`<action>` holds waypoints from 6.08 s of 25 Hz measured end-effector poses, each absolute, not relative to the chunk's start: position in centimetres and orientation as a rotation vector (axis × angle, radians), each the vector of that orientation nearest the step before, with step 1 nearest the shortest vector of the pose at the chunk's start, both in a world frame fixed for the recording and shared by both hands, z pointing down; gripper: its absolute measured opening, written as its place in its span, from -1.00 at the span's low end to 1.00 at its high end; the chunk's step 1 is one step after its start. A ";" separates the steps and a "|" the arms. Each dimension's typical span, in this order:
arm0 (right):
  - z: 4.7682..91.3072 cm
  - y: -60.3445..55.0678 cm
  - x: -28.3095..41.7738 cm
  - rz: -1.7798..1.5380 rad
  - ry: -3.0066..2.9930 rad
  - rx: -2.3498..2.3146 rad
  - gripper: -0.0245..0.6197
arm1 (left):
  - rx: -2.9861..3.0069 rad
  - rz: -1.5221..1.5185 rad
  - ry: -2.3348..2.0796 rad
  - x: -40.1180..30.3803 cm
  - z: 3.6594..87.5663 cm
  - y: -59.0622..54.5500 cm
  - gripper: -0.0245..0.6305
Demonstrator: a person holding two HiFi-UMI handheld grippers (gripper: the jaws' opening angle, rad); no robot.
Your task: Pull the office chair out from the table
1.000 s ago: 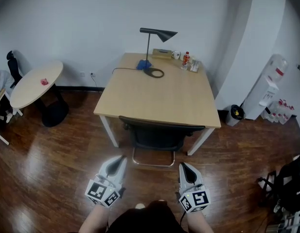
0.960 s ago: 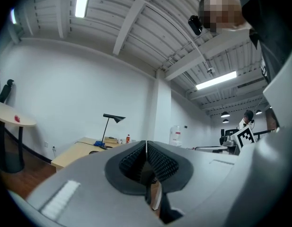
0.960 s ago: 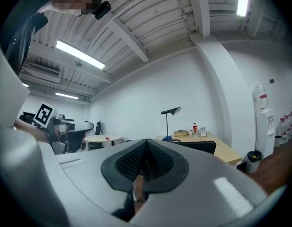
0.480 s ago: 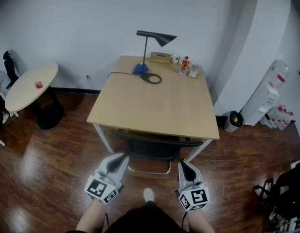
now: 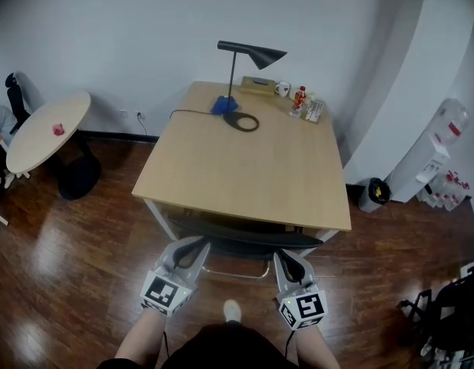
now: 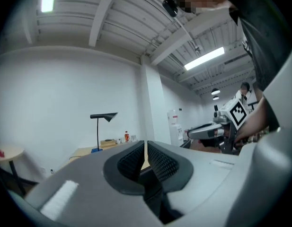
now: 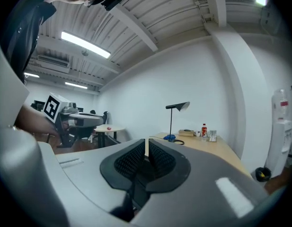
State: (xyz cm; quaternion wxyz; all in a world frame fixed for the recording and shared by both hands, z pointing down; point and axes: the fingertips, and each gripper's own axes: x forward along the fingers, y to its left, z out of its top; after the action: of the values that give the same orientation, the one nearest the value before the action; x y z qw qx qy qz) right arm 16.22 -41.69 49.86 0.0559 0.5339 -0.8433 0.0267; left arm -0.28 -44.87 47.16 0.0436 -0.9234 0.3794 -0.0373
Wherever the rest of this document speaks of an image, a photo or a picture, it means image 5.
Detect person's white shoe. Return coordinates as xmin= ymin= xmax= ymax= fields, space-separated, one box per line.
xmin=223 ymin=298 xmax=243 ymax=325

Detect black folding cart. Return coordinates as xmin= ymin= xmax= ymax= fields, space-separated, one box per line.
xmin=396 ymin=258 xmax=474 ymax=363

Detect grey bin with black bag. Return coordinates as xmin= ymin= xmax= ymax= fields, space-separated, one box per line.
xmin=357 ymin=176 xmax=392 ymax=214

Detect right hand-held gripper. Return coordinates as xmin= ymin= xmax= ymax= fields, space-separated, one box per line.
xmin=273 ymin=248 xmax=330 ymax=331

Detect person's right forearm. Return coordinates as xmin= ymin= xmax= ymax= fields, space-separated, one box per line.
xmin=293 ymin=322 xmax=342 ymax=369

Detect black desk lamp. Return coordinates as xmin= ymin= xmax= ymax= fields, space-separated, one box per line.
xmin=217 ymin=39 xmax=289 ymax=132

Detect white mug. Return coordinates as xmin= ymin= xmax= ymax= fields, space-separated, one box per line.
xmin=273 ymin=80 xmax=293 ymax=98

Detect black lamp cable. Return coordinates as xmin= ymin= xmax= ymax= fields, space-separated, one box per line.
xmin=169 ymin=108 xmax=227 ymax=121

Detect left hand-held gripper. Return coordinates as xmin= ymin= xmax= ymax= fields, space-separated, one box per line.
xmin=139 ymin=235 xmax=212 ymax=318

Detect black high-back chair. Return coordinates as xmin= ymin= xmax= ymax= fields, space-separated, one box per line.
xmin=5 ymin=71 xmax=33 ymax=135

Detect black office chair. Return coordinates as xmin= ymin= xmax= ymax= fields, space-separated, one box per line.
xmin=167 ymin=213 xmax=325 ymax=282

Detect blue cloth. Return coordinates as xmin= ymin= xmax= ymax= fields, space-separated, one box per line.
xmin=210 ymin=95 xmax=240 ymax=116

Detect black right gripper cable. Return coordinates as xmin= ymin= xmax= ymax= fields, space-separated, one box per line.
xmin=283 ymin=327 xmax=296 ymax=359

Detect person's left forearm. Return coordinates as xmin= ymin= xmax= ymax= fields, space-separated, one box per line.
xmin=114 ymin=307 xmax=169 ymax=361

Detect person's black shorts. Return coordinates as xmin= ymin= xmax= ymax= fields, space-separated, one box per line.
xmin=97 ymin=322 xmax=311 ymax=369

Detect clear water jug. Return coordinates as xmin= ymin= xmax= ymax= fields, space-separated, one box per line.
xmin=431 ymin=97 xmax=472 ymax=146

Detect round wooden side table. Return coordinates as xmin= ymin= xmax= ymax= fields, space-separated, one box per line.
xmin=5 ymin=88 xmax=104 ymax=201

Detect wooden tissue box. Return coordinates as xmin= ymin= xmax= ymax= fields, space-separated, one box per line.
xmin=239 ymin=75 xmax=276 ymax=96

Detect red label drink bottle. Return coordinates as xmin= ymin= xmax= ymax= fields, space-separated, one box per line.
xmin=290 ymin=85 xmax=308 ymax=119

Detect white water dispenser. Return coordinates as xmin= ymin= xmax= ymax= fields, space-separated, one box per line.
xmin=389 ymin=131 xmax=452 ymax=204

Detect pack of red-capped bottles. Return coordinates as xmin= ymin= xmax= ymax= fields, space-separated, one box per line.
xmin=416 ymin=170 xmax=472 ymax=211

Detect light wooden table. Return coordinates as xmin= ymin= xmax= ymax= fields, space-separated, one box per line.
xmin=131 ymin=81 xmax=353 ymax=258

